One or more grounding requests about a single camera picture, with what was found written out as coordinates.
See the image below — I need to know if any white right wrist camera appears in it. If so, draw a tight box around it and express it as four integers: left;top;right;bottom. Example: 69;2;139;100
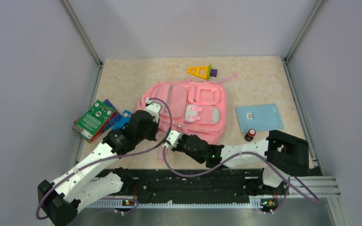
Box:
163;130;184;148

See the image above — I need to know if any red black stamp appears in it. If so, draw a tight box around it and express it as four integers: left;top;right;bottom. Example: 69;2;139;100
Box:
244;129;256;142

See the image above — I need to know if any light blue notebook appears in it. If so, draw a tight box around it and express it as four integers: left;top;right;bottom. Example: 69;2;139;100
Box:
235;104;284;133

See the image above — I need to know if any yellow green purple toy block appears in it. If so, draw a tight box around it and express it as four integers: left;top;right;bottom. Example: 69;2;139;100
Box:
187;65;218;80

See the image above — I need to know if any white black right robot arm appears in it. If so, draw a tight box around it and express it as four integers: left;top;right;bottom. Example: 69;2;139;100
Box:
164;130;313;194

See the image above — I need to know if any aluminium frame rail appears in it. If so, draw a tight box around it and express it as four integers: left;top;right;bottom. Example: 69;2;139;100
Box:
282;0;327;175
52;0;103;172

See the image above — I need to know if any pink student backpack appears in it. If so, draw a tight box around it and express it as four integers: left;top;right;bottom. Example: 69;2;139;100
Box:
137;74;238;144

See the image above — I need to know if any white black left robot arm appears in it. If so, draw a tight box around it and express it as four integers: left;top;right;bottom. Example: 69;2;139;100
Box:
35;104;165;226

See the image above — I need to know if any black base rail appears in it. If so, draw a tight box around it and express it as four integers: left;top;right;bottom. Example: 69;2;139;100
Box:
95;168;287;204

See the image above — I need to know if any blue children book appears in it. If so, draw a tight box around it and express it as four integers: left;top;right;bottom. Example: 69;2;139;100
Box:
111;110;133;130

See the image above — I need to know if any green book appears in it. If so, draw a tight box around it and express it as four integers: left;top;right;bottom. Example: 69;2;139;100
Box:
72;100;116;143

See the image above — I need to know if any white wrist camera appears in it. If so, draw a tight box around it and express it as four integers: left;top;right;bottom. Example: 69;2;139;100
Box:
144;98;162;123
163;130;184;148

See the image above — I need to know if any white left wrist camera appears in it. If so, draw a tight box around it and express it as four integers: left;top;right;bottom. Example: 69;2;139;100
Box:
144;98;162;123

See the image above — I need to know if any aluminium frame rail right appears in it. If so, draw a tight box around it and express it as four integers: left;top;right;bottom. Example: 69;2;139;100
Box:
282;0;327;175

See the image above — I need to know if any aluminium frame rail left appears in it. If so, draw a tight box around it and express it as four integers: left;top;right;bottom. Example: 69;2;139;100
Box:
52;0;103;172

